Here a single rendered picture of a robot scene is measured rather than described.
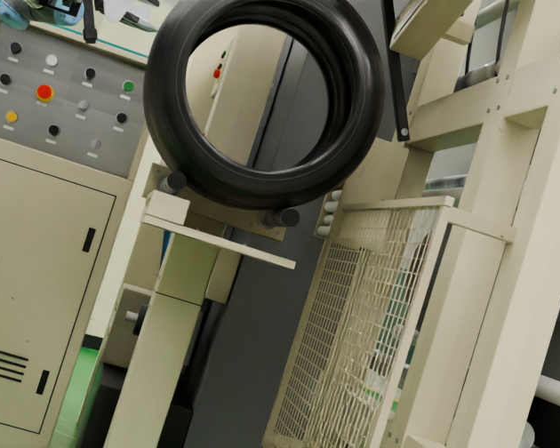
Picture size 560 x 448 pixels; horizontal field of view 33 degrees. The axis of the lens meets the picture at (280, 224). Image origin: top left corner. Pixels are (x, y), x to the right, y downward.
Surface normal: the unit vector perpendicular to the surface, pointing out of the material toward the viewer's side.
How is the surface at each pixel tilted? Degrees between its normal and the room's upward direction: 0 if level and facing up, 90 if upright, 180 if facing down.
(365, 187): 90
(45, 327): 90
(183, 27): 87
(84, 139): 90
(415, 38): 162
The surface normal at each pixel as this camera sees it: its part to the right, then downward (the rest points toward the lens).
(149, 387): 0.18, 0.00
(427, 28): -0.23, 0.91
